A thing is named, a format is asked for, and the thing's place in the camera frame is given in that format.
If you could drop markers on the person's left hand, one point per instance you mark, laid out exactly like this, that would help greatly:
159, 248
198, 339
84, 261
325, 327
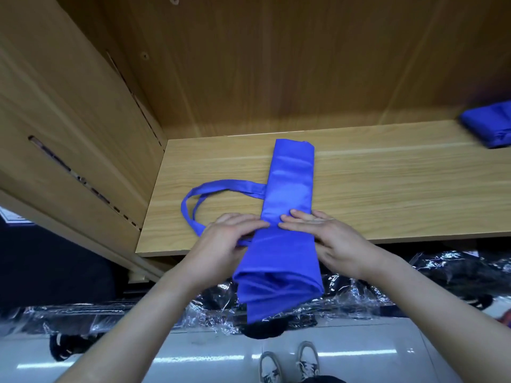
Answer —
219, 251

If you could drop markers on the person's right hand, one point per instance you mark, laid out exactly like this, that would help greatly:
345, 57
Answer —
343, 243

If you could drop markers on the blue non-woven bag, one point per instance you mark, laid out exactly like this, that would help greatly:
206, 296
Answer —
283, 267
491, 123

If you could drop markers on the wooden shelf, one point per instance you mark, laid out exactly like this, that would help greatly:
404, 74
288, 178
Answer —
399, 179

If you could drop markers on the person's right forearm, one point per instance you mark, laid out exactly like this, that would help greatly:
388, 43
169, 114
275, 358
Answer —
443, 323

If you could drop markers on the person's left forearm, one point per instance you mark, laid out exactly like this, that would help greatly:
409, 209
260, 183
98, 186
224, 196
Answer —
132, 335

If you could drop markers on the person's right shoe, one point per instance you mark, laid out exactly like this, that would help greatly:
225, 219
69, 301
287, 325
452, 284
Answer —
308, 359

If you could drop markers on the person's right leg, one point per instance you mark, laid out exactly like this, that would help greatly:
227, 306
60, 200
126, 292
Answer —
323, 379

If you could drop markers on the black wrapped bag with tag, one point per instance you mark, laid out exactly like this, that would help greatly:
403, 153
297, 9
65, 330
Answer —
215, 299

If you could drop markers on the black plastic-wrapped bag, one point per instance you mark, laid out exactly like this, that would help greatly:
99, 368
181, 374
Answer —
463, 275
72, 323

